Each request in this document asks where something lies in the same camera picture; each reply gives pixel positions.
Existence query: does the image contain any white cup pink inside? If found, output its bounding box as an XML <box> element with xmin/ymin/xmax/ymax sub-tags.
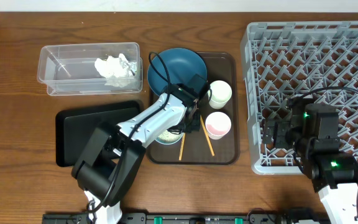
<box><xmin>205</xmin><ymin>111</ymin><xmax>231</xmax><ymax>140</ymax></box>

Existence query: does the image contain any light blue small bowl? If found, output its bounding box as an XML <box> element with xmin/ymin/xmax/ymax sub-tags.
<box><xmin>154</xmin><ymin>129</ymin><xmax>185</xmax><ymax>146</ymax></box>

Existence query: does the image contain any white cup green inside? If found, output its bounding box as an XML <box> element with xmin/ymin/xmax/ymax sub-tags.
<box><xmin>208</xmin><ymin>80</ymin><xmax>232</xmax><ymax>110</ymax></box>

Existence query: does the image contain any white napkin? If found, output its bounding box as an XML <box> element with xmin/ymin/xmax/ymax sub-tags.
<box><xmin>94</xmin><ymin>54</ymin><xmax>137</xmax><ymax>88</ymax></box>

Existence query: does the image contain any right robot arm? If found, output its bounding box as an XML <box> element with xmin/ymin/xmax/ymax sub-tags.
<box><xmin>262</xmin><ymin>99</ymin><xmax>358</xmax><ymax>223</ymax></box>

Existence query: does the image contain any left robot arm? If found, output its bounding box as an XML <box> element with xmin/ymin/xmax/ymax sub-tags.
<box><xmin>71</xmin><ymin>84</ymin><xmax>209</xmax><ymax>223</ymax></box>

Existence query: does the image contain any grey dishwasher rack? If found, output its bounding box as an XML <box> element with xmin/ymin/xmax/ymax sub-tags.
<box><xmin>241</xmin><ymin>21</ymin><xmax>358</xmax><ymax>175</ymax></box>

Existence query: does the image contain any clear plastic waste bin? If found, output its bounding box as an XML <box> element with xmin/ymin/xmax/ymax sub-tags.
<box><xmin>37</xmin><ymin>42</ymin><xmax>143</xmax><ymax>96</ymax></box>

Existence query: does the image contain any left wooden chopstick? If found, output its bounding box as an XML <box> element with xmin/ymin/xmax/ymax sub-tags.
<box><xmin>178</xmin><ymin>133</ymin><xmax>186</xmax><ymax>161</ymax></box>

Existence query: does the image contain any wooden chopstick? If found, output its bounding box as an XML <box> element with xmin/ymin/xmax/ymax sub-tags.
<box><xmin>178</xmin><ymin>133</ymin><xmax>186</xmax><ymax>161</ymax></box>
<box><xmin>200</xmin><ymin>115</ymin><xmax>215</xmax><ymax>157</ymax></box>

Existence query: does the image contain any brown serving tray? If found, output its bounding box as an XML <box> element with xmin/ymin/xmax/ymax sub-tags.
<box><xmin>147</xmin><ymin>52</ymin><xmax>240</xmax><ymax>165</ymax></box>

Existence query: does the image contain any right wooden chopstick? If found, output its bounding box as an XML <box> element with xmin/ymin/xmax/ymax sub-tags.
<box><xmin>200</xmin><ymin>115</ymin><xmax>215</xmax><ymax>157</ymax></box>

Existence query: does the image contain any dark blue plate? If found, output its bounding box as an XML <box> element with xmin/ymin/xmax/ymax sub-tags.
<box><xmin>147</xmin><ymin>48</ymin><xmax>208</xmax><ymax>96</ymax></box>

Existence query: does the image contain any black rectangular tray bin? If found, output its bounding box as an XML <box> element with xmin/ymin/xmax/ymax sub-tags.
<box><xmin>55</xmin><ymin>101</ymin><xmax>140</xmax><ymax>167</ymax></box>

